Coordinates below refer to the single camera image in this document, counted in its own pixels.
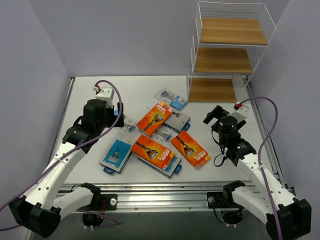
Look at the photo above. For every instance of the clear blister razor pack left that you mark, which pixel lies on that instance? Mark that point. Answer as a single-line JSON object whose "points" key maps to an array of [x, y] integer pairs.
{"points": [[129, 128]]}

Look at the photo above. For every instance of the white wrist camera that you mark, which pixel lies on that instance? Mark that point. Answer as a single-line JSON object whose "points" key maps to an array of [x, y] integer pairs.
{"points": [[240, 113], [105, 94]]}

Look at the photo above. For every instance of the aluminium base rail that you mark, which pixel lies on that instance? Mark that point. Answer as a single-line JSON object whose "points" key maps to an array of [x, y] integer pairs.
{"points": [[167, 196]]}

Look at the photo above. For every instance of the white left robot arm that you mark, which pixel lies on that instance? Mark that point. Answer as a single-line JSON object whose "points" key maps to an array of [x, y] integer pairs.
{"points": [[38, 209]]}

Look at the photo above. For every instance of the Harry's box upper white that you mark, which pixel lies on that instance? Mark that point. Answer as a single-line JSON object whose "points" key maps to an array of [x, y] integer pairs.
{"points": [[178, 121]]}

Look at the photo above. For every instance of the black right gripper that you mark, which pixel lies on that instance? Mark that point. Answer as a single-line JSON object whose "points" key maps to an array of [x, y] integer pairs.
{"points": [[214, 115]]}

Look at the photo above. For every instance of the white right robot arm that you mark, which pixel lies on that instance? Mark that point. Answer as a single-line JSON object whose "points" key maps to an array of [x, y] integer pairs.
{"points": [[284, 215]]}

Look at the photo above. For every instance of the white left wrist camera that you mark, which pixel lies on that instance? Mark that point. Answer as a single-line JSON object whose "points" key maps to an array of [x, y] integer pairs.
{"points": [[105, 94]]}

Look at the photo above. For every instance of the white wire wooden shelf rack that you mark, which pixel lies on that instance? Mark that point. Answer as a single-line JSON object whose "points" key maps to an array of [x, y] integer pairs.
{"points": [[228, 42]]}

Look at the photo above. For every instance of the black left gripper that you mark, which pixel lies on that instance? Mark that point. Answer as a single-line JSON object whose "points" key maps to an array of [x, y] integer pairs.
{"points": [[119, 115]]}

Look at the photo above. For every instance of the grey blue Harry's box left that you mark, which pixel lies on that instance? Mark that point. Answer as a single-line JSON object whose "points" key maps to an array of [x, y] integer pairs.
{"points": [[117, 154]]}

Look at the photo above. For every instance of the clear blister razor pack middle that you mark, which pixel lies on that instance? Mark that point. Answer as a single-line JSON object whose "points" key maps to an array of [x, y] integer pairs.
{"points": [[163, 134]]}

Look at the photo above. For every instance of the clear blister razor pack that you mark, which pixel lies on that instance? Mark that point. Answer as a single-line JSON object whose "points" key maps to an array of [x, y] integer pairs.
{"points": [[170, 98], [129, 128], [163, 134]]}

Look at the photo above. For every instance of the orange Gillette box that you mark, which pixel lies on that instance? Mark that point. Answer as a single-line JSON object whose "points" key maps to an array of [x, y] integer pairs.
{"points": [[155, 118], [153, 152], [196, 155]]}

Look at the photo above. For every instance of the Harry's box under centre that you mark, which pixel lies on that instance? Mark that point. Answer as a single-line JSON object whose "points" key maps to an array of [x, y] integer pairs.
{"points": [[173, 168]]}

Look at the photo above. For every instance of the clear blister razor pack top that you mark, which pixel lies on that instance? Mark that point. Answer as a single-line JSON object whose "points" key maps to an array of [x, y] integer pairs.
{"points": [[170, 98]]}

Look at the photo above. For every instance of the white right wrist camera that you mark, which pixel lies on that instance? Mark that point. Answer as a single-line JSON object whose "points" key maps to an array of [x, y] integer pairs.
{"points": [[240, 113]]}

